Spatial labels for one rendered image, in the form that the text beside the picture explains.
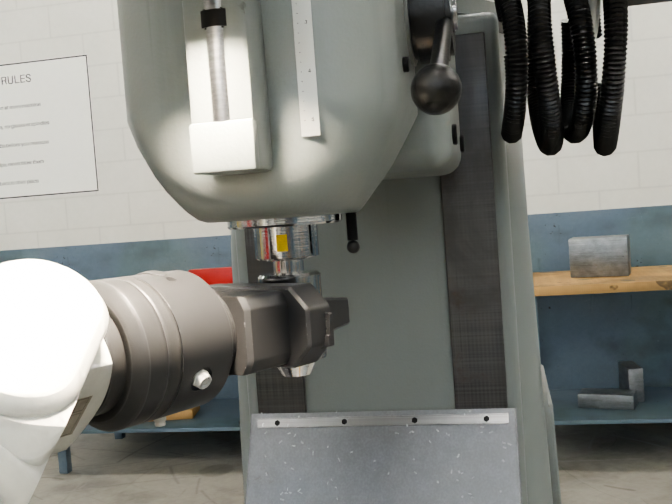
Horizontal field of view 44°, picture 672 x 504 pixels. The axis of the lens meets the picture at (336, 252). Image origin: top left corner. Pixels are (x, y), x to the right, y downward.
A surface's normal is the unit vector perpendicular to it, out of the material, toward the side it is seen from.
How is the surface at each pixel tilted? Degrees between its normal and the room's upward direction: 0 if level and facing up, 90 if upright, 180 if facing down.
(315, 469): 64
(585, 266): 90
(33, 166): 90
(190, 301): 53
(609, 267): 90
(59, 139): 90
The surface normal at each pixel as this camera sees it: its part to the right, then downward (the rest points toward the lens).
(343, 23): 0.29, 0.03
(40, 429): 0.58, 0.01
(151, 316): 0.67, -0.51
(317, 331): 0.80, -0.03
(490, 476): -0.22, -0.40
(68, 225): -0.20, 0.07
